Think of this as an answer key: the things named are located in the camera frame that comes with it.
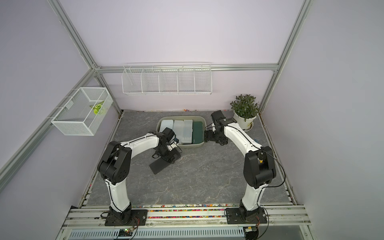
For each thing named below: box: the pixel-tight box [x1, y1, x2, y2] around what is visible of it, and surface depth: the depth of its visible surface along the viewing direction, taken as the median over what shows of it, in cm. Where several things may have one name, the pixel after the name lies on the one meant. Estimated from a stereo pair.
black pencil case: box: [149, 147, 182, 175], surface depth 92 cm
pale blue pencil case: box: [159, 119, 174, 133], surface depth 108 cm
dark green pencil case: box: [192, 121, 204, 144], surface depth 107 cm
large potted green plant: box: [230, 94, 261, 132], surface depth 99 cm
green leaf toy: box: [89, 100, 106, 115], surface depth 83 cm
